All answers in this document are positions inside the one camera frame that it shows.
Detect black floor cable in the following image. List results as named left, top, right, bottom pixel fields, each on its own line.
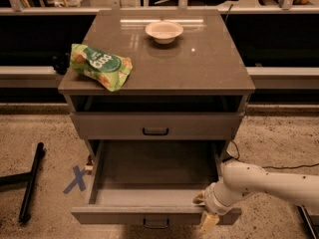
left=222, top=140, right=319, bottom=170

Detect black object behind cabinet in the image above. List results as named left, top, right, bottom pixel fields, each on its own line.
left=52, top=53, right=70, bottom=75

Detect white bowl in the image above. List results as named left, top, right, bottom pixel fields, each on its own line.
left=145, top=21, right=183, bottom=44

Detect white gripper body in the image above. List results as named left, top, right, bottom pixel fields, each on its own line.
left=204, top=182, right=232, bottom=215

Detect black right stand leg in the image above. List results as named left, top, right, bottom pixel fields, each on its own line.
left=298, top=207, right=319, bottom=239

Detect grey drawer cabinet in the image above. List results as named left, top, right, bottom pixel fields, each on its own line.
left=58, top=9, right=256, bottom=157

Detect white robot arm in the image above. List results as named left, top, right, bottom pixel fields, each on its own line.
left=192, top=160, right=319, bottom=232

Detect green snack bag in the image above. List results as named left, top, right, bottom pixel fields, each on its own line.
left=70, top=44, right=133, bottom=92

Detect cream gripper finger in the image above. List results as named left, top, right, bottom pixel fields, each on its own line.
left=198, top=212, right=219, bottom=234
left=192, top=191, right=204, bottom=204

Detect grey drawer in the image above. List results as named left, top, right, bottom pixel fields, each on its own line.
left=71, top=113, right=242, bottom=140
left=72, top=140, right=228, bottom=229

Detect grey top drawer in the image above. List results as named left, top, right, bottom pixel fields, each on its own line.
left=71, top=113, right=242, bottom=140

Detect black left stand leg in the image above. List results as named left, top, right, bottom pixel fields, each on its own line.
left=0, top=142, right=46, bottom=224

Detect black stand leg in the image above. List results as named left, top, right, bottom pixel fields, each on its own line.
left=298, top=207, right=319, bottom=239
left=0, top=142, right=46, bottom=224

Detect blue tape cross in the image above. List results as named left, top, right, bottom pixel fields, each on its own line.
left=63, top=165, right=86, bottom=194

